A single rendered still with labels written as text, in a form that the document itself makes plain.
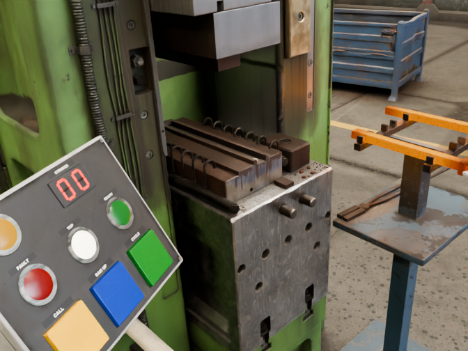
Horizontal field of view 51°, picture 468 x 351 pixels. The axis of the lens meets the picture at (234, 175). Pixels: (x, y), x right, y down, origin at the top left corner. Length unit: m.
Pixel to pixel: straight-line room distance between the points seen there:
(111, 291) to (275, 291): 0.67
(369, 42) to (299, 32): 3.50
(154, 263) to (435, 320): 1.63
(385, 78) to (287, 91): 3.50
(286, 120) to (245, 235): 0.45
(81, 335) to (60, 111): 0.47
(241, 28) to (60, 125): 0.43
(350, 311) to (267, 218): 1.13
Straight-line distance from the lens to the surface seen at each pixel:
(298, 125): 1.55
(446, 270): 2.61
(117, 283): 0.82
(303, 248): 1.41
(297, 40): 1.44
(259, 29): 1.15
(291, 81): 1.48
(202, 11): 1.03
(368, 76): 4.99
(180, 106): 1.65
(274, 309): 1.43
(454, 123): 1.58
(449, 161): 1.33
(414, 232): 1.52
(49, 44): 1.03
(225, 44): 1.08
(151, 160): 1.20
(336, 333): 2.18
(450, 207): 1.67
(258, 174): 1.25
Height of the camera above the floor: 1.51
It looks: 26 degrees down
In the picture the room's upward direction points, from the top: 3 degrees counter-clockwise
